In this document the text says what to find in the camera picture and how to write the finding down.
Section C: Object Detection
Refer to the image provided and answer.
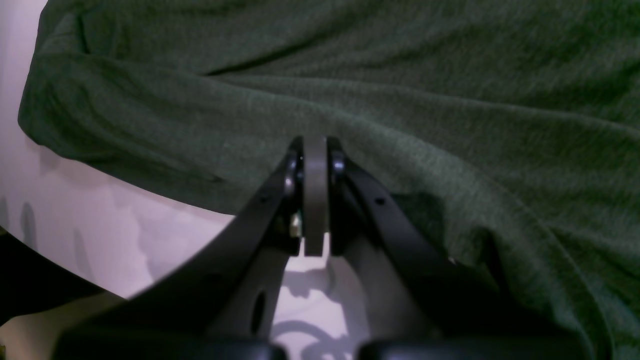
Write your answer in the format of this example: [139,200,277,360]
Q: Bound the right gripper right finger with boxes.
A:
[316,137,588,360]

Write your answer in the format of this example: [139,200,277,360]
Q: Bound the dark green t-shirt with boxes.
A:
[17,0,640,360]

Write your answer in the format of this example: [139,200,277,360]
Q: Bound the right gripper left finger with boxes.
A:
[52,137,308,360]

